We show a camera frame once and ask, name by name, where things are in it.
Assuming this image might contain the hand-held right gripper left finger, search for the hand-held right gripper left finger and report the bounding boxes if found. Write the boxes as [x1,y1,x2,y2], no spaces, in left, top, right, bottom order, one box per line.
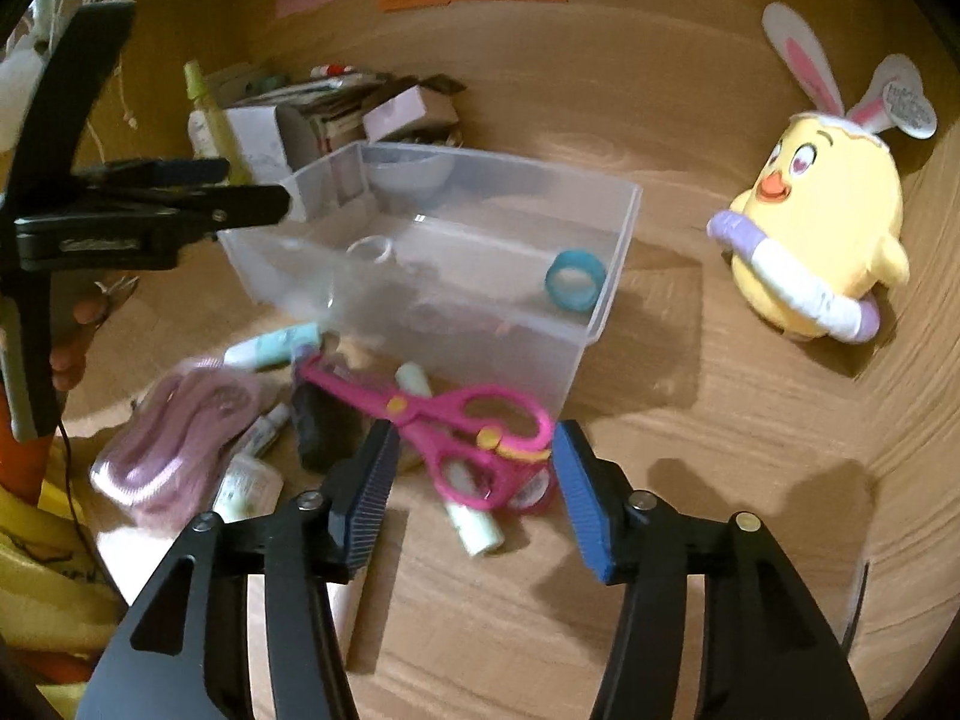
[75,418,402,720]

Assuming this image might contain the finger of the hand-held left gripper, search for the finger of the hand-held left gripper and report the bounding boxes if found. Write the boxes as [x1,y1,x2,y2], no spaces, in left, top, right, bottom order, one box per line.
[168,182,294,239]
[100,156,233,191]

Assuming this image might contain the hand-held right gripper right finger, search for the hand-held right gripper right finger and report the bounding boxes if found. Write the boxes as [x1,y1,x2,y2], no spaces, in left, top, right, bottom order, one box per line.
[550,420,871,720]

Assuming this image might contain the pink tape roll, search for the pink tape roll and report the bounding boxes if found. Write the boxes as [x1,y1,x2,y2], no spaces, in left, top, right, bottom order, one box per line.
[501,457,560,516]

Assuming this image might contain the black rectangular object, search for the black rectangular object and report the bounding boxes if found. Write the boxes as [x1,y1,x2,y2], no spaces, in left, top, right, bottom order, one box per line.
[292,377,370,475]

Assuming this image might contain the pink scissors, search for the pink scissors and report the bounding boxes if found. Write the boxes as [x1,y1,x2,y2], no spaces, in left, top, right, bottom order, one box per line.
[296,355,556,516]

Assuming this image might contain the light green stick tube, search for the light green stick tube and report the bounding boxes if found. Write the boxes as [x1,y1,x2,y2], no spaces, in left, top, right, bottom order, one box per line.
[394,361,506,557]

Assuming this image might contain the small white tube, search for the small white tube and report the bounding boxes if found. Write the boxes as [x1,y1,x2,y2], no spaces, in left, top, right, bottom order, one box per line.
[253,403,291,459]

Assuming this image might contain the white bottle with green label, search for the white bottle with green label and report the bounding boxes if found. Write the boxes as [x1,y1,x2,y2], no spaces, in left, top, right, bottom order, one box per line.
[212,453,283,523]

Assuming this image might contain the mint tube with white cap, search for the mint tube with white cap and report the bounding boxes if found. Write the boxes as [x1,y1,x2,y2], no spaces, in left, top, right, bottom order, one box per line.
[224,322,324,371]

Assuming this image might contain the pink cable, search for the pink cable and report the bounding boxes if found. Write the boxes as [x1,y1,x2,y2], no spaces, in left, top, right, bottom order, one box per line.
[90,358,265,527]

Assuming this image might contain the clear plastic bin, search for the clear plastic bin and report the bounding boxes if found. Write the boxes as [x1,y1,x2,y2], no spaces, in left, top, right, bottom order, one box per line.
[217,141,644,428]

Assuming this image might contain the person's left hand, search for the person's left hand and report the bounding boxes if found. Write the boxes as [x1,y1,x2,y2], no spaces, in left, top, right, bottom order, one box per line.
[49,292,110,392]

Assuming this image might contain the white printed paper sheet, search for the white printed paper sheet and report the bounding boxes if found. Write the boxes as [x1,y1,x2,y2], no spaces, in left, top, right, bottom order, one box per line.
[223,101,317,223]

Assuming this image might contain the green spray bottle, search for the green spray bottle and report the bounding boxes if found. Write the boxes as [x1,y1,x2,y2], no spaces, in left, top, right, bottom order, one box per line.
[184,60,253,185]

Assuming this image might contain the small metal object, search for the small metal object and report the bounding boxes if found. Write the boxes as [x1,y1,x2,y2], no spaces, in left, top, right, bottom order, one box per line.
[96,277,141,318]

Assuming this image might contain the clear tape roll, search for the clear tape roll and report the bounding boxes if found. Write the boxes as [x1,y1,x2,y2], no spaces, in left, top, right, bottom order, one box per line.
[346,235,397,266]

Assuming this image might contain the small ceramic bowl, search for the small ceramic bowl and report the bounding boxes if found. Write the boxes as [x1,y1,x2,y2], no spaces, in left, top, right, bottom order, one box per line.
[364,146,452,197]

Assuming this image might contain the small pink box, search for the small pink box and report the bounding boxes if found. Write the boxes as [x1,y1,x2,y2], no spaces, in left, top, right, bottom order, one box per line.
[363,85,459,144]

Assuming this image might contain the blue tape roll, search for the blue tape roll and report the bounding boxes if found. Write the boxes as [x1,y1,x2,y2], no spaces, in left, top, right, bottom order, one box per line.
[545,250,605,311]

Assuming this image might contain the yellow printed clothing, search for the yellow printed clothing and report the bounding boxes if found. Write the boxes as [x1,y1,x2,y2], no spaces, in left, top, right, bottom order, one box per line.
[0,465,130,698]

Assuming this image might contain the yellow chick plush toy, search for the yellow chick plush toy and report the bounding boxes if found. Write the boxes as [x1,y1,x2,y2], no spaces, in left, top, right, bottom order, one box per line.
[706,4,939,346]

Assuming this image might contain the thin black cable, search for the thin black cable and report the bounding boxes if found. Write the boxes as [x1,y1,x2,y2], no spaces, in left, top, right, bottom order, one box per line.
[60,424,121,593]

